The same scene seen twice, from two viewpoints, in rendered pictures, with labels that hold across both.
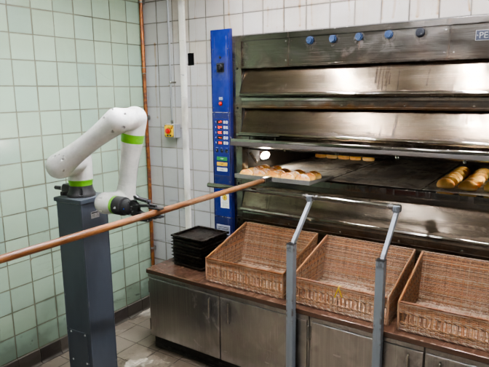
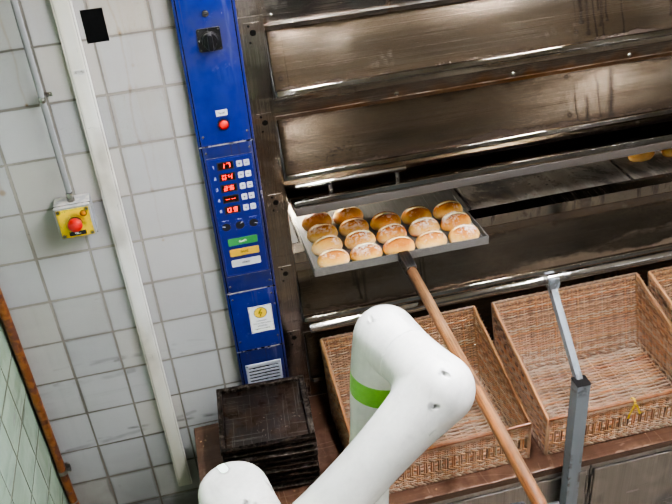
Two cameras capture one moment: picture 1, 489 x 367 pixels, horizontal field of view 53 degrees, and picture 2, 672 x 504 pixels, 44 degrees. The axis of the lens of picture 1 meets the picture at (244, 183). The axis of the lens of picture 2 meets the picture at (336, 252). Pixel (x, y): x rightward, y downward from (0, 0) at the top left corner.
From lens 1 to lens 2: 2.36 m
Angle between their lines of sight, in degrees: 46
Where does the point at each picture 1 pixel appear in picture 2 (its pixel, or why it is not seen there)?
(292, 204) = not seen: hidden behind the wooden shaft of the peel
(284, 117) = (384, 119)
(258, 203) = (341, 296)
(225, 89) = (232, 90)
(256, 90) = (318, 77)
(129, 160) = not seen: hidden behind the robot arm
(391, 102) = (607, 52)
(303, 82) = (432, 41)
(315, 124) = (459, 121)
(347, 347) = (651, 473)
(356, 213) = (539, 250)
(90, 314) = not seen: outside the picture
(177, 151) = (92, 255)
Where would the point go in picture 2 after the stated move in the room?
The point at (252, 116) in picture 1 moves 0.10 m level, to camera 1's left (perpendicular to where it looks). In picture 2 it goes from (302, 133) to (278, 145)
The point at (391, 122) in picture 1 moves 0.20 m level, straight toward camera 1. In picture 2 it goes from (602, 87) to (653, 107)
